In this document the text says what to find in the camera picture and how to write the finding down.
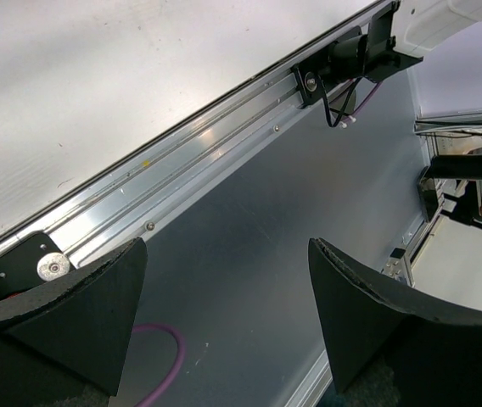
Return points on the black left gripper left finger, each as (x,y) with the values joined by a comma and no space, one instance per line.
(69,337)

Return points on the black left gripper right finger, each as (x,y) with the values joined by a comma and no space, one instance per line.
(384,337)

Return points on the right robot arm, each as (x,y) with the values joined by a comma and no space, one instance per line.
(419,26)

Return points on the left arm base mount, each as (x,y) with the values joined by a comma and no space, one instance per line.
(30,263)

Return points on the aluminium mounting rail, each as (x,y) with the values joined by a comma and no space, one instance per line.
(153,188)

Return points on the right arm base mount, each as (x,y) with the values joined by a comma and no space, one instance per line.
(354,55)

